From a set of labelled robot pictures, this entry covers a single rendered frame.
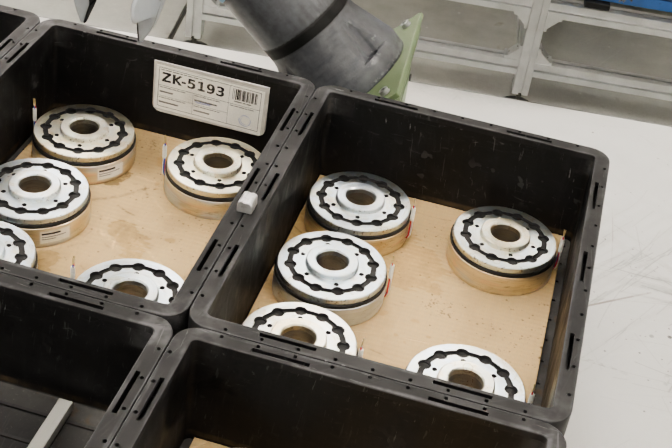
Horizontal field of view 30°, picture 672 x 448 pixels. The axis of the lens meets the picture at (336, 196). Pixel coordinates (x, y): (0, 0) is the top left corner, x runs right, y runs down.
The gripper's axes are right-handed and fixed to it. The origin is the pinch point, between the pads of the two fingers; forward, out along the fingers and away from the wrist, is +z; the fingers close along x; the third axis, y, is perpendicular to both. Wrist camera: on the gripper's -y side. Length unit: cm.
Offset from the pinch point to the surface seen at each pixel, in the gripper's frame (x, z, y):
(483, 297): 41.3, 13.5, 5.3
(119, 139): 1.7, 13.8, -0.1
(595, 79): 55, 84, -180
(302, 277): 25.3, 11.9, 13.2
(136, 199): 6.1, 16.4, 4.9
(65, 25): -8.3, 7.6, -7.5
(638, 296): 59, 25, -19
